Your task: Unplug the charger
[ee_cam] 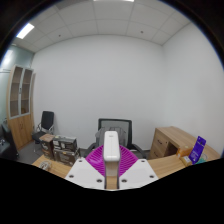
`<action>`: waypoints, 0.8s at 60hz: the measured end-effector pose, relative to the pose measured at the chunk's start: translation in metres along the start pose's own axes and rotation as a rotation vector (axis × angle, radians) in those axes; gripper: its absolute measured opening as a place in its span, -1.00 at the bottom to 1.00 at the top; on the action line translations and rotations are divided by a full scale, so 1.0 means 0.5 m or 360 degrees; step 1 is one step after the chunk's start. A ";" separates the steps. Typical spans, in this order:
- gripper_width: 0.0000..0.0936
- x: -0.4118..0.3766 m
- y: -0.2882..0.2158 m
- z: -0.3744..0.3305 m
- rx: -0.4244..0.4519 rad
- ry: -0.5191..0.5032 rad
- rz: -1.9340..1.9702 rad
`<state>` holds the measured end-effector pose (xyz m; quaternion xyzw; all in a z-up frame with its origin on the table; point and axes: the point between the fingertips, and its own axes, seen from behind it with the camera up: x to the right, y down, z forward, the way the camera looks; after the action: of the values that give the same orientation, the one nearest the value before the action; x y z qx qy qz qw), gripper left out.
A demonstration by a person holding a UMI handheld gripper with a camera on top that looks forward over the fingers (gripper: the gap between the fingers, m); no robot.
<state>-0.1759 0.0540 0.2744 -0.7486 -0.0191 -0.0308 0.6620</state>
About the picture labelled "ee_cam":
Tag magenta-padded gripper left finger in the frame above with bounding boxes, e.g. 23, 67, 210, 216
64, 144, 107, 190

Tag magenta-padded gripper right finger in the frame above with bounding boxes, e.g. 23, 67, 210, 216
117, 144, 159, 190

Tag white charger block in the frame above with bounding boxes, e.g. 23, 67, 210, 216
103, 130, 121, 178

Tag grey backpack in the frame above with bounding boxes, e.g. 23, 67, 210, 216
94, 126, 129, 150

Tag wooden drawer unit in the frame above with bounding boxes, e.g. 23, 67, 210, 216
148, 125, 221, 162

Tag small tan box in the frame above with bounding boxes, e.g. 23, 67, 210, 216
179, 155, 193, 167

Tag orange box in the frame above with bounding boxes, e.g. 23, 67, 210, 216
176, 146, 194, 158

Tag black mesh office chair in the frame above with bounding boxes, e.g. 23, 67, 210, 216
87, 118, 148, 160

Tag black visitor chair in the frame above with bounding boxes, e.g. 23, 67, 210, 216
32, 110, 55, 153

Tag purple packet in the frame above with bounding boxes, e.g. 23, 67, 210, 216
188, 135, 207, 165

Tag wooden glass-door cabinet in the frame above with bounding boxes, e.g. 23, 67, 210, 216
5, 64, 36, 151

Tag black leather armchair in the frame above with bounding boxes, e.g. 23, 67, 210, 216
0, 121, 19, 161

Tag ceiling light panel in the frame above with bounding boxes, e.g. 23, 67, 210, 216
15, 22, 35, 40

